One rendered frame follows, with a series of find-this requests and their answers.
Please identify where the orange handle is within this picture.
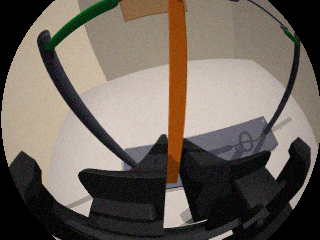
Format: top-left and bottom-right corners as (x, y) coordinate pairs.
(165, 0), (188, 184)

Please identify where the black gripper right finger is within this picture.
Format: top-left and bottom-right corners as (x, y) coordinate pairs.
(179, 137), (271, 223)

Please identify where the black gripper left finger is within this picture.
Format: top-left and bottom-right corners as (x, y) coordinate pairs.
(77, 133), (168, 223)

